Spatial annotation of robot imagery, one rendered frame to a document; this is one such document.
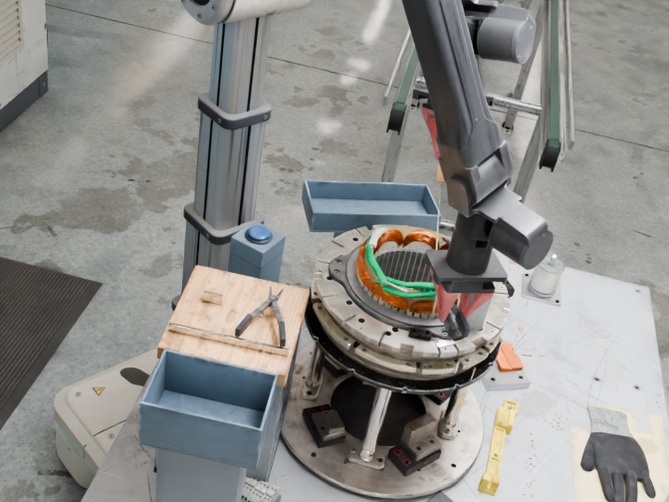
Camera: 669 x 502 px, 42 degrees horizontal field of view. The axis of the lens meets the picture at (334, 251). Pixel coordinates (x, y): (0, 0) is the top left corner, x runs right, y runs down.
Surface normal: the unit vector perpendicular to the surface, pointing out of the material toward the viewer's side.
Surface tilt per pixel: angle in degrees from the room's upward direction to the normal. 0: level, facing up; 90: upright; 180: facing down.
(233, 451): 90
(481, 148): 74
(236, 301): 0
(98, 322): 0
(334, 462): 0
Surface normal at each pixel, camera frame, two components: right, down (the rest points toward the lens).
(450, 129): -0.76, 0.47
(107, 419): 0.15, -0.79
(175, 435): -0.15, 0.58
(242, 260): -0.52, 0.45
